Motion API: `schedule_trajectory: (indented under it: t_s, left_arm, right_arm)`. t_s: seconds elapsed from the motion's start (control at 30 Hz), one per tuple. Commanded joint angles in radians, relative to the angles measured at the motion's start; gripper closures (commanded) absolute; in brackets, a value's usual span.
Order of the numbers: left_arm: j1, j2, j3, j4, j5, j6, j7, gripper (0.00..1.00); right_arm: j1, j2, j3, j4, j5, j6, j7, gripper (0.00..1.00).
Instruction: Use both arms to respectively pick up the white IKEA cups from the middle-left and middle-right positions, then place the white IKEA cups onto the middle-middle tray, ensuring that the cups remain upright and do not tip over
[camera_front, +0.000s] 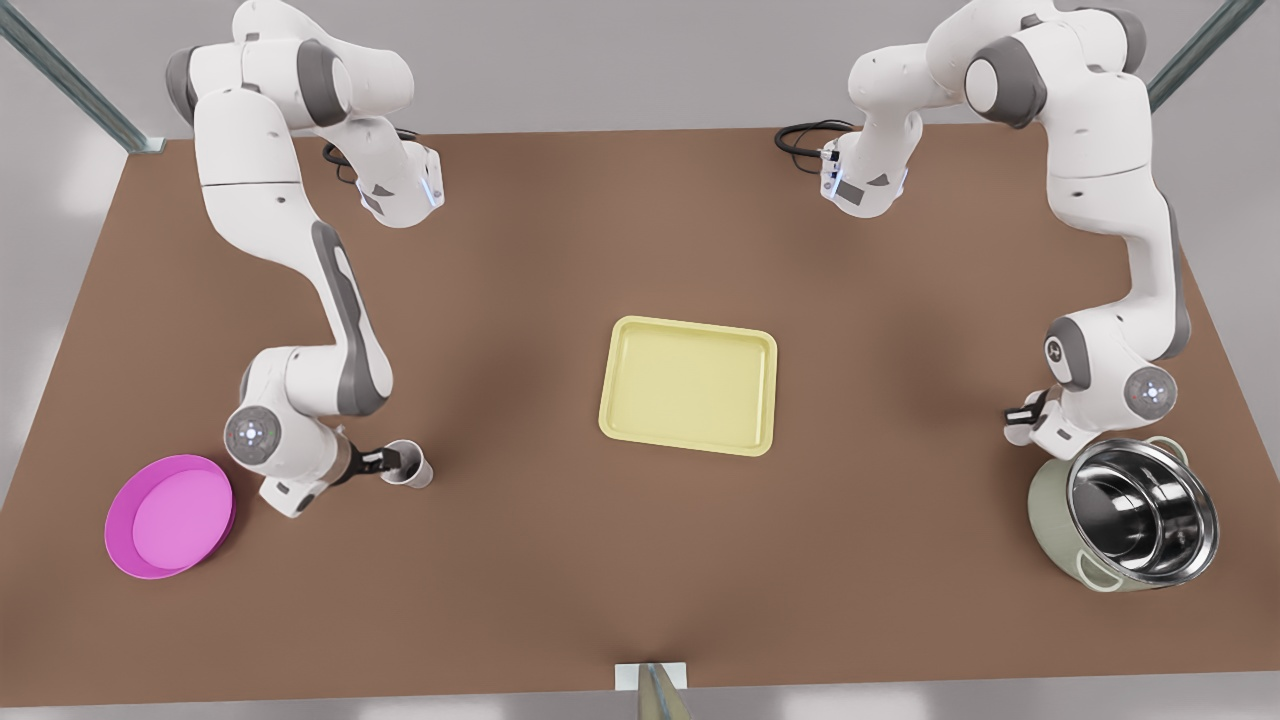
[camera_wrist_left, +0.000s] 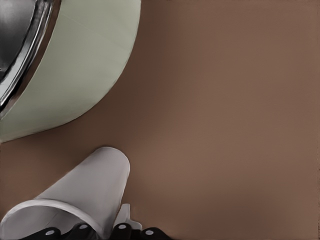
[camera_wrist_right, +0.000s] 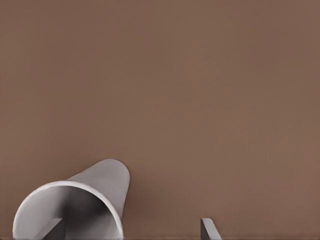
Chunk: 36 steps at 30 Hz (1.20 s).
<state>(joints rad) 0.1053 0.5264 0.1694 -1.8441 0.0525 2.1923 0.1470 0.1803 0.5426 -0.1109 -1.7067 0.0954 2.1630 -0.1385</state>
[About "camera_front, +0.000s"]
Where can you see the silver frame post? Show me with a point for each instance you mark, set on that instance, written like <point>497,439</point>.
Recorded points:
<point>1200,50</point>
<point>70,80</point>
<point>655,695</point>

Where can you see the yellow rectangular tray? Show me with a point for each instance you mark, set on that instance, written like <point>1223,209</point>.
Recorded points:
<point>688,386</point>

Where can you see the pink round plate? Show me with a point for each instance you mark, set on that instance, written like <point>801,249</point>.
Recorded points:
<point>170,520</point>

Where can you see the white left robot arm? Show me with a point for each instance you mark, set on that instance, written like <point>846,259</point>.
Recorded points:
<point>1100,150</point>

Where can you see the green steel-lined pot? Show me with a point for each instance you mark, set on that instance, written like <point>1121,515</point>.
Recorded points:
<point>1140,515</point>

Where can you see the white IKEA cup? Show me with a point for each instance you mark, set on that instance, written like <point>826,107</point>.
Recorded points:
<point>1016,433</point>
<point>420,472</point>

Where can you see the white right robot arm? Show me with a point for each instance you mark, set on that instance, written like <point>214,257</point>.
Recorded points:
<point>250,200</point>

